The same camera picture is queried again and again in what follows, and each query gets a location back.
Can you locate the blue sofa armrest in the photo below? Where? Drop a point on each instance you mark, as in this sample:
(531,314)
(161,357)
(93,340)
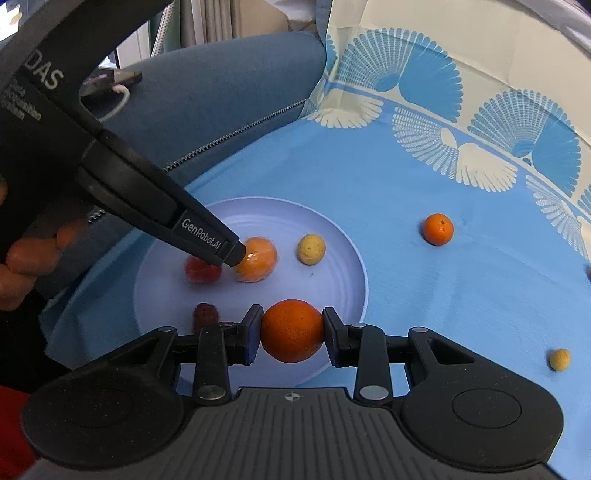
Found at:
(221,92)

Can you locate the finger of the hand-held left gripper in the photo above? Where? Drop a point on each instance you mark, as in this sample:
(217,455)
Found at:
(184,217)

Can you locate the dotted fabric-covered pole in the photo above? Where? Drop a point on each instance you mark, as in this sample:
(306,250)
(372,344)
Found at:
(158,32)

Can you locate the black smartphone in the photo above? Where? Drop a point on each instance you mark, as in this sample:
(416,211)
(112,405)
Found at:
(113,82)

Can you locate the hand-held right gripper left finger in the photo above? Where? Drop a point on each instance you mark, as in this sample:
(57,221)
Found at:
(253,334)

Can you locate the grey cloth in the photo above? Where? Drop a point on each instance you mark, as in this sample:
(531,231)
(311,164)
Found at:
(295,14)

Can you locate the lavender plastic plate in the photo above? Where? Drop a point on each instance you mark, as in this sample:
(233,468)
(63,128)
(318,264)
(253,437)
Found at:
(323,295)

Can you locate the beige curtain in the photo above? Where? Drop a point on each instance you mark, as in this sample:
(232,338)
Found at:
(231,21)

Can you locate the red plastic-wrapped fruit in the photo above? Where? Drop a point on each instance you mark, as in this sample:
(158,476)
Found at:
(203,271)

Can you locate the dark red jujube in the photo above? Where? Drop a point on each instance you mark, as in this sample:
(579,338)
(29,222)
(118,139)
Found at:
(206,314)

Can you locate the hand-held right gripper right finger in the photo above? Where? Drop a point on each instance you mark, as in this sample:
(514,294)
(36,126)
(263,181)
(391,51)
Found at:
(333,339)

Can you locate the small yellow-green fruit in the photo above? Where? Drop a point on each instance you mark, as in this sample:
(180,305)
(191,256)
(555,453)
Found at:
(310,249)
(559,359)

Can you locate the plastic-wrapped orange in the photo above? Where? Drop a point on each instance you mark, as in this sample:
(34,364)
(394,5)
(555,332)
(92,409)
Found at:
(258,261)

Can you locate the red garment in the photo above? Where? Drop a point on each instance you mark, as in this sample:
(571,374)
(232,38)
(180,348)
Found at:
(14,434)

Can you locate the blue fan-print blanket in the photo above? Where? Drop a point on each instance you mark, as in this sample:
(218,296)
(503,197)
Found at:
(461,286)

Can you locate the grey striped bedding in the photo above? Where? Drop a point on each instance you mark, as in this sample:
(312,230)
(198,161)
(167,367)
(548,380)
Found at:
(565,14)

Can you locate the person's left hand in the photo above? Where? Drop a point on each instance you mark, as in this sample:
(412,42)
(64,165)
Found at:
(32,261)

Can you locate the small orange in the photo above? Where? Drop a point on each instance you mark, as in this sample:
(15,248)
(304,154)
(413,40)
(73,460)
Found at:
(292,331)
(437,229)

